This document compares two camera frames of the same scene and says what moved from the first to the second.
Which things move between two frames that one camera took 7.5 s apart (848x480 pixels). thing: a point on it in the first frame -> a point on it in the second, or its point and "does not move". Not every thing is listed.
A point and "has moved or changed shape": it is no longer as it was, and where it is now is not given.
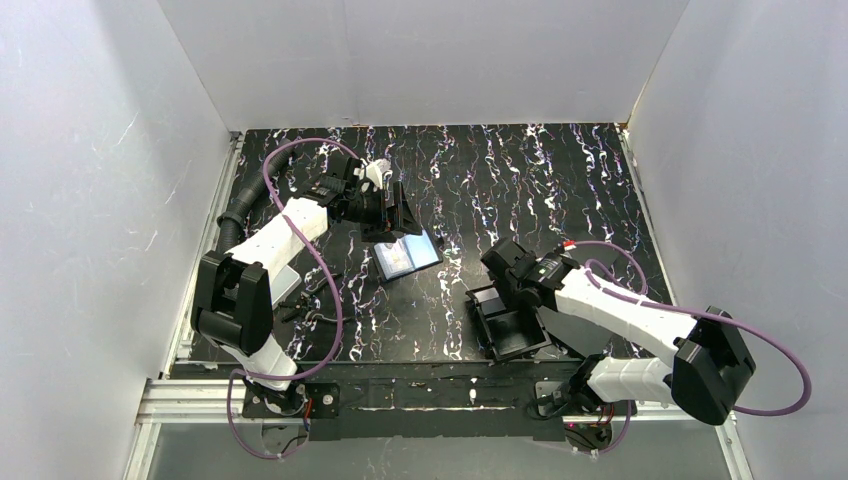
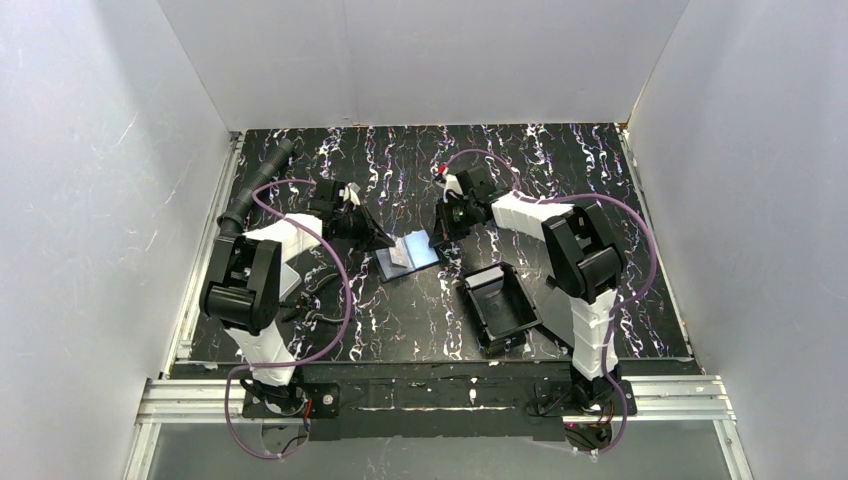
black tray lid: x=582 y=336 does not move
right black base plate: x=613 y=408 does not move
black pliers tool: x=307 y=305 does not move
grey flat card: x=284 y=283 does not move
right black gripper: x=498 y=299 -> x=451 y=220
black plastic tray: x=509 y=332 has moved or changed shape
